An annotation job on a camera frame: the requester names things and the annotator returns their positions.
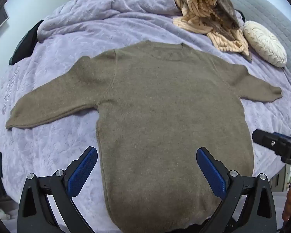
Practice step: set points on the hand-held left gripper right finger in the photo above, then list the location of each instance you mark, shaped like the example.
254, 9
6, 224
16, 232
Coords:
212, 172

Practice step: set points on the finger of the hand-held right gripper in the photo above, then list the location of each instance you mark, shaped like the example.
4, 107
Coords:
264, 139
286, 137

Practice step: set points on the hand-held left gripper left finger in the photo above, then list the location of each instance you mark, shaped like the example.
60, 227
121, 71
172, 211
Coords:
83, 172

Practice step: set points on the olive brown knit sweater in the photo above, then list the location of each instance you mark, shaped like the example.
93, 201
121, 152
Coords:
160, 106

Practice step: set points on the person's right hand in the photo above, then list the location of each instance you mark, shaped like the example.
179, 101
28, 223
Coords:
289, 201

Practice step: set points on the beige bedside furniture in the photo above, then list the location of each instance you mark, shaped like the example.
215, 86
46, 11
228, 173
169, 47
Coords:
280, 178

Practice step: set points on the round white pleated cushion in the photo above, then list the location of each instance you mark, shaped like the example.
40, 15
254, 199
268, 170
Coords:
265, 42

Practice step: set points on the lavender embossed fleece blanket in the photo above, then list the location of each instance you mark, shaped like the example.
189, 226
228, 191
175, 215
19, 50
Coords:
63, 53

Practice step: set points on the grey quilted headboard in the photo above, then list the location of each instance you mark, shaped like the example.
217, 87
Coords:
274, 12

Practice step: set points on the cream striped fleece blanket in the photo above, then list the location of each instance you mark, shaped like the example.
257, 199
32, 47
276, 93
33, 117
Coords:
198, 19

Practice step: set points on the black object beside bed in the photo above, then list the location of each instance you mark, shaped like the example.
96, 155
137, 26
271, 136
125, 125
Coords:
25, 45

